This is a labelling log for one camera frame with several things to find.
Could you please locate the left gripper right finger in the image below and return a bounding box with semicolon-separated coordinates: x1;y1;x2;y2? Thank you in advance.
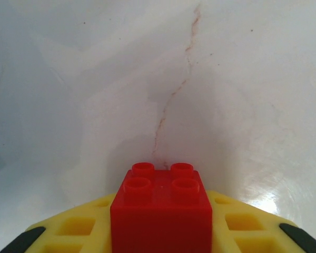
206;189;316;253

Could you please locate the red two-by-two lego brick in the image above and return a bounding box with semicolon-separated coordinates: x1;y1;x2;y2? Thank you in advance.
110;161;213;253

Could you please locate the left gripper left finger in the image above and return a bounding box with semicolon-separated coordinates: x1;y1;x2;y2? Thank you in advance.
0;193;117;253

